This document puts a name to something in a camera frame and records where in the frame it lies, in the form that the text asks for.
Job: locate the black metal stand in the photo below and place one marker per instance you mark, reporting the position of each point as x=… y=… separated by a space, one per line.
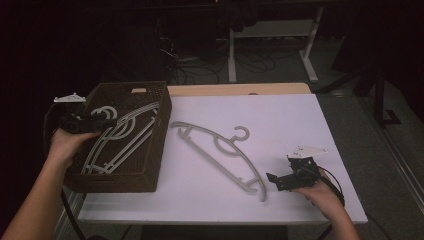
x=380 y=100

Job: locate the white metal desk frame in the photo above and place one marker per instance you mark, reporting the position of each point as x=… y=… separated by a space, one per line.
x=273 y=29

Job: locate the dark hanging cloth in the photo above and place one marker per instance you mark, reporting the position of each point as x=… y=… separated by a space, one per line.
x=238 y=15

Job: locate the white table mat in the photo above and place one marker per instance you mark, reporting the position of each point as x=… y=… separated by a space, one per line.
x=283 y=110

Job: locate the person's right hand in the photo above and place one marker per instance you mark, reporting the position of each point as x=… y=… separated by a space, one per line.
x=323 y=196

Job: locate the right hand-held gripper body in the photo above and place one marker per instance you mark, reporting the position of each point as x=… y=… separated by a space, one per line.
x=301 y=173

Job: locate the brown wicker basket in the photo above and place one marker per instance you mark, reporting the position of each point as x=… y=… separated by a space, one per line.
x=150 y=160

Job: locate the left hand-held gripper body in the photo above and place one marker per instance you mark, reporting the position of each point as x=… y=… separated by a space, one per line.
x=76 y=123

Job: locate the person's left hand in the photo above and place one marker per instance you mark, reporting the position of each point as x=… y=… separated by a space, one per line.
x=68 y=145

